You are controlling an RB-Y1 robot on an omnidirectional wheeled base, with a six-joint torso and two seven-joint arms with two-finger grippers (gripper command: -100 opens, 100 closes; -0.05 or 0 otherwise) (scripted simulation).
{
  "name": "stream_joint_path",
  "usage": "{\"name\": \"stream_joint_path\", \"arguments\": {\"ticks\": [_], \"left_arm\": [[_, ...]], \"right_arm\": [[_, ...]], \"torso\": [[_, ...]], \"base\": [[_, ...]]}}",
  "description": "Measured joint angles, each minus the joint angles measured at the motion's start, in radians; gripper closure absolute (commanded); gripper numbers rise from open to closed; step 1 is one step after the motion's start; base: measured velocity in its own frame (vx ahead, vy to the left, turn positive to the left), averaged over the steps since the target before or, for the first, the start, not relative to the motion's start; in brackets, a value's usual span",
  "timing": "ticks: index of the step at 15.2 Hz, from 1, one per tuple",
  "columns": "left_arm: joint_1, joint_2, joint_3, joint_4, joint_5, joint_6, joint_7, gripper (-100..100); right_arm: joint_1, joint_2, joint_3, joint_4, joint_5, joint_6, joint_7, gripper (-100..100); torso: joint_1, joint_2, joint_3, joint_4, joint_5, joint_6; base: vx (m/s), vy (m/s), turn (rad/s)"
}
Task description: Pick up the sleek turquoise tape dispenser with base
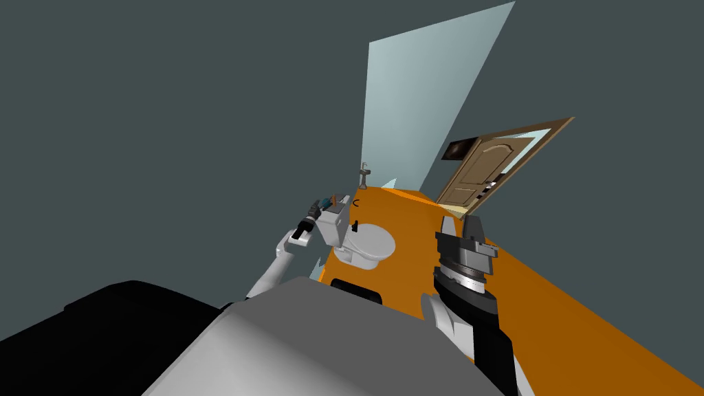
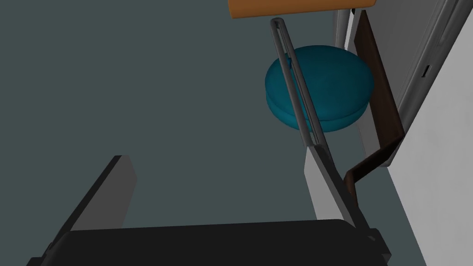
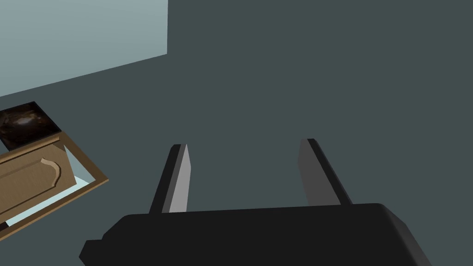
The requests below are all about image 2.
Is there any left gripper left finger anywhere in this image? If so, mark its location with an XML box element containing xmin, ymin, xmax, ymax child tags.
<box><xmin>55</xmin><ymin>154</ymin><xmax>139</xmax><ymax>241</ymax></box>

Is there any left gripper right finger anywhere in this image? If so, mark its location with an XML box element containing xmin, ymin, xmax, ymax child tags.
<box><xmin>303</xmin><ymin>144</ymin><xmax>371</xmax><ymax>230</ymax></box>

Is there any teal round stool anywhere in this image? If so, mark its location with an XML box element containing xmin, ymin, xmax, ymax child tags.
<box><xmin>264</xmin><ymin>45</ymin><xmax>376</xmax><ymax>133</ymax></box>

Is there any dark brown bent panel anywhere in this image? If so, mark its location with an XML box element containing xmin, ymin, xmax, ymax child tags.
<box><xmin>343</xmin><ymin>10</ymin><xmax>406</xmax><ymax>208</ymax></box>

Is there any white door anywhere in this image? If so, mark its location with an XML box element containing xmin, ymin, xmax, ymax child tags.
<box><xmin>384</xmin><ymin>0</ymin><xmax>473</xmax><ymax>266</ymax></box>

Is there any grey door leaf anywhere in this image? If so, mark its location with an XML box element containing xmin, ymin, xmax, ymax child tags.
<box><xmin>334</xmin><ymin>0</ymin><xmax>463</xmax><ymax>168</ymax></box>

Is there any orange table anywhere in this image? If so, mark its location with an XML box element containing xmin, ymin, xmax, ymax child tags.
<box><xmin>228</xmin><ymin>0</ymin><xmax>377</xmax><ymax>20</ymax></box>

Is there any grey curved bar handle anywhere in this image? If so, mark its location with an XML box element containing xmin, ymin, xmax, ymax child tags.
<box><xmin>269</xmin><ymin>17</ymin><xmax>327</xmax><ymax>148</ymax></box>

